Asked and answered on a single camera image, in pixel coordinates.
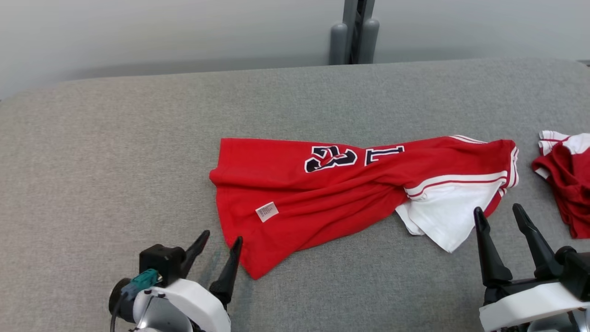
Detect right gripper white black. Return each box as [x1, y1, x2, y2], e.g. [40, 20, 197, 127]
[474, 203, 590, 332]

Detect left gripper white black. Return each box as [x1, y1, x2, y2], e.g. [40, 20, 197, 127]
[109, 230, 244, 332]

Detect red shorts with white stripe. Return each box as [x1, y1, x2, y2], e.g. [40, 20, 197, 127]
[531, 130, 590, 240]

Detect red white numbered jersey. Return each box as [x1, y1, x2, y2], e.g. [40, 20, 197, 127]
[209, 135, 520, 280]

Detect left camera cable teal plug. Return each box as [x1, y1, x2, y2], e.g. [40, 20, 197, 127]
[110, 269, 163, 332]

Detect grey partition post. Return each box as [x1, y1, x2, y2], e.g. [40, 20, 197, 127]
[357, 0, 380, 65]
[329, 0, 359, 65]

